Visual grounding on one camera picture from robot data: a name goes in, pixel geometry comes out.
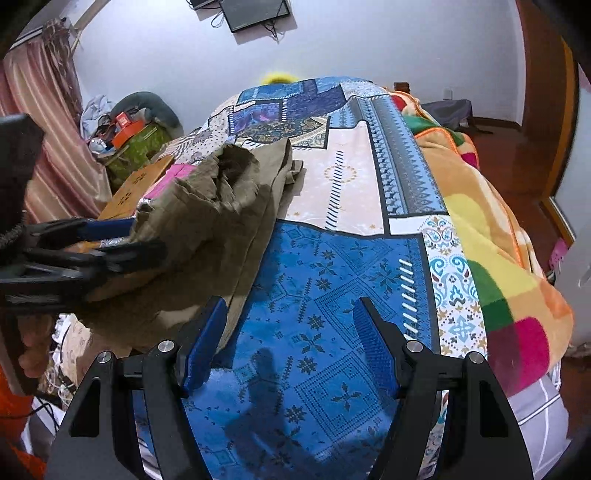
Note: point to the pink folded garment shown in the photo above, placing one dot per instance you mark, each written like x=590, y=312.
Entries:
x=174, y=172

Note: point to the orange multicolour fleece blanket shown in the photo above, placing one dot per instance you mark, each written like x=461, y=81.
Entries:
x=528, y=323

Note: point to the orange jacket left sleeve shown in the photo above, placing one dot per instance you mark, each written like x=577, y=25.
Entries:
x=15, y=462

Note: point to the olive green pants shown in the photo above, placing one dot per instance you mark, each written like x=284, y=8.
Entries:
x=216, y=224

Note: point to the yellow fluffy object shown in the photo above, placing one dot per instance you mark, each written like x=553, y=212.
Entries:
x=279, y=78

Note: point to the blue patchwork bedspread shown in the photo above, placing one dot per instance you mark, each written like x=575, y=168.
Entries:
x=294, y=397

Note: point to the light grey clothes pile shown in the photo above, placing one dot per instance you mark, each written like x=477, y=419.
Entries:
x=97, y=107

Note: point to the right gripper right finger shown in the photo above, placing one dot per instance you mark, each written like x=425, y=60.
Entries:
x=482, y=438

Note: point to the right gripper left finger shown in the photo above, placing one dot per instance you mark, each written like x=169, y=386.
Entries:
x=97, y=437

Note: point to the orange box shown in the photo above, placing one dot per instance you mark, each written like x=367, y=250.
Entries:
x=127, y=133

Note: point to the striped pink curtain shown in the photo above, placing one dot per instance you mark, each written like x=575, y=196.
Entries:
x=38, y=78

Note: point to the person left hand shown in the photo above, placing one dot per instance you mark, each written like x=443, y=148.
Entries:
x=36, y=332

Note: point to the green patterned bag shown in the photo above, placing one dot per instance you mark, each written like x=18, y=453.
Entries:
x=135, y=153

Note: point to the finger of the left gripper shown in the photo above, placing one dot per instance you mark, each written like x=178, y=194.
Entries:
x=108, y=228
x=118, y=259

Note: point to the dark grey bag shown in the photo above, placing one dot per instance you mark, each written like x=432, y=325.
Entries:
x=452, y=114

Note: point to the wall mounted black monitor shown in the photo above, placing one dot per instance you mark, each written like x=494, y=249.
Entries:
x=242, y=14

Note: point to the wooden carved board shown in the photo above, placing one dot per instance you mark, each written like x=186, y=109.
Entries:
x=125, y=200

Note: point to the brown wooden door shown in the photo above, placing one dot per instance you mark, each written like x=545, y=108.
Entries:
x=551, y=93

